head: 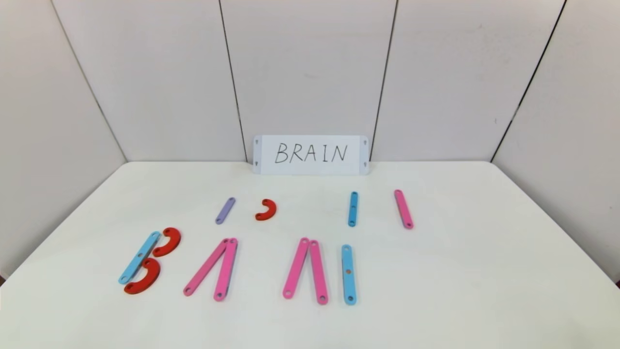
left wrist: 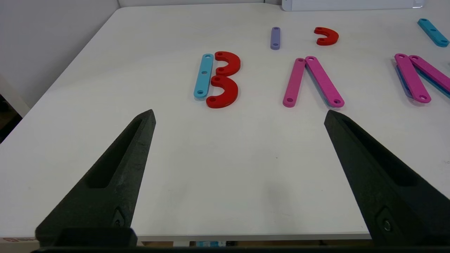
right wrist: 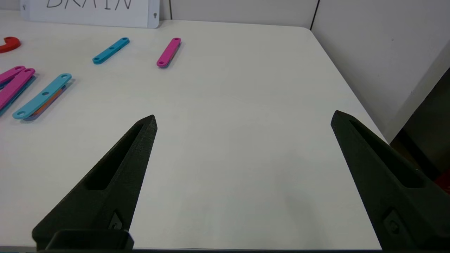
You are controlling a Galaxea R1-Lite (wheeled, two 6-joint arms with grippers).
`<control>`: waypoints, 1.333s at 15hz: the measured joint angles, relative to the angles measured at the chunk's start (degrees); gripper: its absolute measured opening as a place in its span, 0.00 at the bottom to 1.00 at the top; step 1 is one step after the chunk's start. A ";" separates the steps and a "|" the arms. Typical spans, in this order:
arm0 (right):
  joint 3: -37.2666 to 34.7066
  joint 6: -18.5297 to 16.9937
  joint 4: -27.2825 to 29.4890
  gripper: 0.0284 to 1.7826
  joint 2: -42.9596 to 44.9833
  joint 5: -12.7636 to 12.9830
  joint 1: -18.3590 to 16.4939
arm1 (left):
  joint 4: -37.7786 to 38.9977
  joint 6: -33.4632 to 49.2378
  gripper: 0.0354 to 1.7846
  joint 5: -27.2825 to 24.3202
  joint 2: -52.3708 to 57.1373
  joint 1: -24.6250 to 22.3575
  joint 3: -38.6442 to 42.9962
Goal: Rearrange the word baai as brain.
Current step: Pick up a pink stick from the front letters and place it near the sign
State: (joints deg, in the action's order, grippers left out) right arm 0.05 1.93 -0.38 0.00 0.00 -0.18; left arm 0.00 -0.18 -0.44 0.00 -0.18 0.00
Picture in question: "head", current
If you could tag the pink bar with blue underside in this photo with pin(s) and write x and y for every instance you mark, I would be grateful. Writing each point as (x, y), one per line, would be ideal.
(226, 271)

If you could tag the long pink bar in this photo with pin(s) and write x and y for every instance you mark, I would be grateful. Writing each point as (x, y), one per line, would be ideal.
(296, 269)
(318, 271)
(206, 267)

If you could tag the white BRAIN sign card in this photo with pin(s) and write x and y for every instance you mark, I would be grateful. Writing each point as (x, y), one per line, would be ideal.
(310, 167)

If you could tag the small red arc piece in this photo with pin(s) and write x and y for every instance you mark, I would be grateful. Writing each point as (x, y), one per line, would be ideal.
(271, 209)

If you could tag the short blue bar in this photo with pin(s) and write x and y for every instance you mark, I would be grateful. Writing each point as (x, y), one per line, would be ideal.
(353, 215)

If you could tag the short purple bar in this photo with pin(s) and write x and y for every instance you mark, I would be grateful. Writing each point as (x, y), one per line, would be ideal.
(225, 210)

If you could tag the long blue bar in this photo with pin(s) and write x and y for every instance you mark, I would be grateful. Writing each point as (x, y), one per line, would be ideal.
(133, 267)
(348, 278)

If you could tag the medium red arc piece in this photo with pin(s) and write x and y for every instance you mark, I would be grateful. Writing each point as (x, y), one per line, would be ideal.
(175, 241)

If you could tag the large red arc piece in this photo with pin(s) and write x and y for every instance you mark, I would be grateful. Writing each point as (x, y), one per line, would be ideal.
(154, 278)

